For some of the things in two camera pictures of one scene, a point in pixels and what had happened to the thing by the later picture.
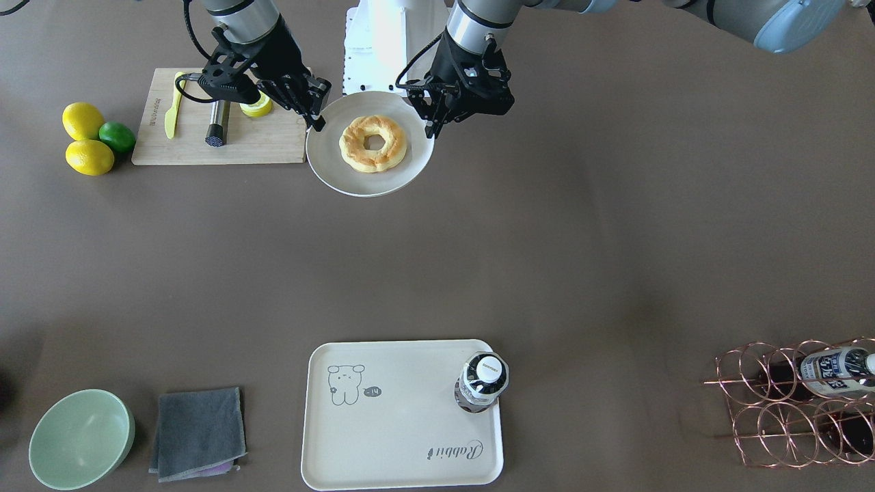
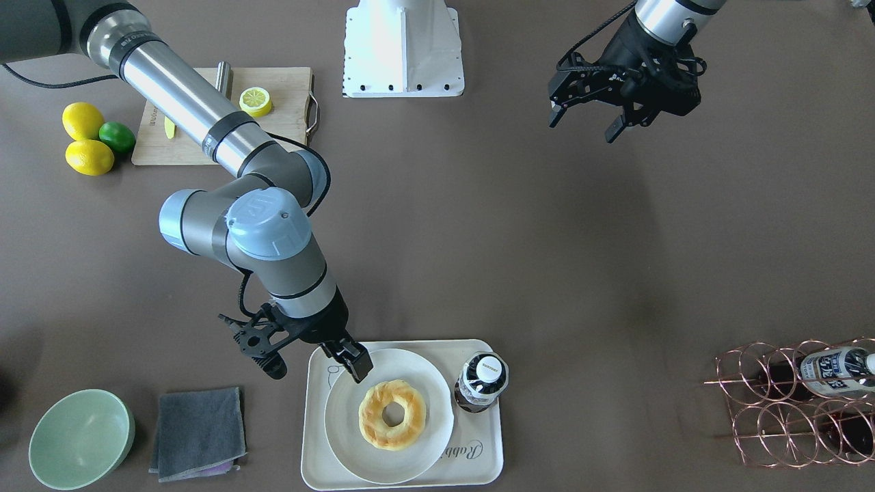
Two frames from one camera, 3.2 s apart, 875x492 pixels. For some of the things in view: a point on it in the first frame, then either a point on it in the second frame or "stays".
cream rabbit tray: (383, 415) stays
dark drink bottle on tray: (484, 378) stays
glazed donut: (358, 156) → (371, 408)
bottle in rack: (845, 371) stays
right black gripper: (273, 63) → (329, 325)
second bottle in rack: (850, 432) stays
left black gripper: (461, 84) → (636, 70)
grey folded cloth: (198, 434) stays
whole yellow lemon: (82, 121) stays
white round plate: (373, 144) → (361, 455)
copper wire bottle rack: (809, 403) stays
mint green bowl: (81, 440) stays
